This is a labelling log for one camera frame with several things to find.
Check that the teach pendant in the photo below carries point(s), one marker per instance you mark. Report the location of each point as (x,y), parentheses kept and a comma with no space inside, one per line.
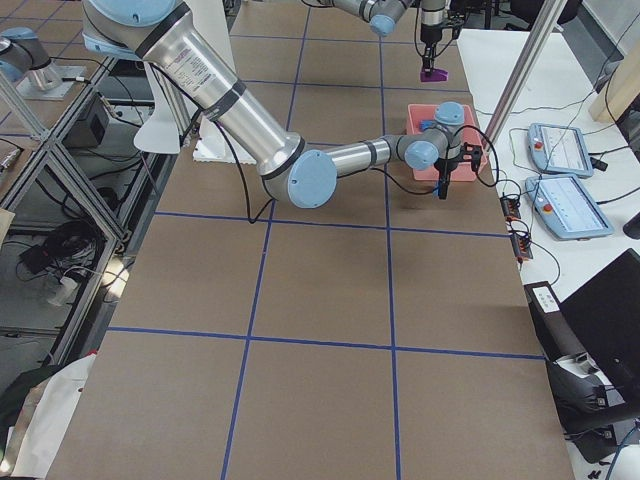
(566,207)
(557,149)

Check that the purple duplo block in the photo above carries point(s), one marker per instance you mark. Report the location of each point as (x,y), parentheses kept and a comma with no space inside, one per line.
(433,75)

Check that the far teach pendant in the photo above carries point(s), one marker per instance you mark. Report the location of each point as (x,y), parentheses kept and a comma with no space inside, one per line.
(557,149)

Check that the aluminium frame post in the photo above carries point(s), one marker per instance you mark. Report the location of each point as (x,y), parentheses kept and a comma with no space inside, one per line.
(537,38)

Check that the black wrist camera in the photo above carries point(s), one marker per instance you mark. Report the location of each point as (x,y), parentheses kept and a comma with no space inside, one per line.
(455,24)
(474,156)

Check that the long blue duplo block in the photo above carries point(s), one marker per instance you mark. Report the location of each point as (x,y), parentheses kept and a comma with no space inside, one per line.
(425,124)

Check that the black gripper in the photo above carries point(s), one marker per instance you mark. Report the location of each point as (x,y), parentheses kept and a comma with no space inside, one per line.
(444,168)
(429,44)

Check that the black laptop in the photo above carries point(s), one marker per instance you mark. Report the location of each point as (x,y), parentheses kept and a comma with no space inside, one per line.
(604,316)

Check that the near teach pendant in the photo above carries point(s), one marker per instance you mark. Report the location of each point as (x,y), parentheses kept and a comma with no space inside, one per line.
(566,207)

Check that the white camera stand column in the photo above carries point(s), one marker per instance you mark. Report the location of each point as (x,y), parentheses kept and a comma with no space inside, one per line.
(161,131)

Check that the pink plastic box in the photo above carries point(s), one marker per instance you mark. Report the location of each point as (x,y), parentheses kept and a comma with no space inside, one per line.
(417,113)

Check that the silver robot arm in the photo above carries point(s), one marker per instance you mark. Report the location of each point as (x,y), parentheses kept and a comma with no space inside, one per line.
(163,34)
(383,17)

